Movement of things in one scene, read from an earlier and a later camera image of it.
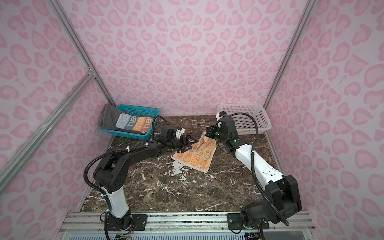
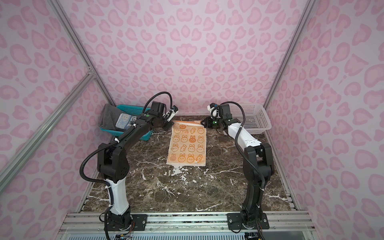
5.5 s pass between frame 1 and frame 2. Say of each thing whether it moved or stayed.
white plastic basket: stayed
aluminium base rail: stayed
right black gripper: moved
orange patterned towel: moved
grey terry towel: stayed
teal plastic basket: stayed
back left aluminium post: stayed
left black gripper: moved
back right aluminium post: stayed
